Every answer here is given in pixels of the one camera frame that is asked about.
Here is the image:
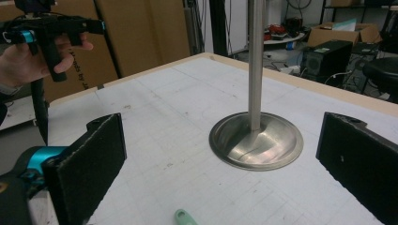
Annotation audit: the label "black upright post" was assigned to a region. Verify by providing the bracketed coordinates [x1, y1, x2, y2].
[208, 0, 229, 58]

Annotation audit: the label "black round stool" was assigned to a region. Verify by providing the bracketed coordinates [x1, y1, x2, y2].
[361, 56, 398, 105]

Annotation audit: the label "light green plastic object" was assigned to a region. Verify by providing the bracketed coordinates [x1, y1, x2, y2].
[174, 208, 199, 225]

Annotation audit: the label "round white side table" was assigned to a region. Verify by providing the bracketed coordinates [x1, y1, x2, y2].
[262, 31, 306, 46]

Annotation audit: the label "large brown cardboard panels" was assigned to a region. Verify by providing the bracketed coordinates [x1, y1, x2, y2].
[0, 0, 191, 104]

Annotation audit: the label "open cardboard box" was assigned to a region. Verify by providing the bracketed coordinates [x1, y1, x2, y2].
[307, 18, 383, 49]

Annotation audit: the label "white power strip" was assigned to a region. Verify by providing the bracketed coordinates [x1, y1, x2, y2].
[279, 64, 302, 76]

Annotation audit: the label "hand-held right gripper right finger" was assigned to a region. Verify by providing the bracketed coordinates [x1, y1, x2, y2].
[315, 111, 398, 225]

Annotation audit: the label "black strap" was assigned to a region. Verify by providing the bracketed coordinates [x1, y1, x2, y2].
[30, 77, 51, 146]

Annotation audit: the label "red object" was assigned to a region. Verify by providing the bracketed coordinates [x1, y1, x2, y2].
[264, 23, 287, 41]

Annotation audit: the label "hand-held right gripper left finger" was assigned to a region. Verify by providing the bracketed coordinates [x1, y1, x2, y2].
[42, 112, 128, 225]

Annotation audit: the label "black computer tower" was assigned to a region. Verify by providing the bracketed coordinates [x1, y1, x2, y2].
[300, 39, 354, 84]

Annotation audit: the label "metal stand with round base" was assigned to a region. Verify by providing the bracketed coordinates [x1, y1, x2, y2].
[208, 0, 305, 173]

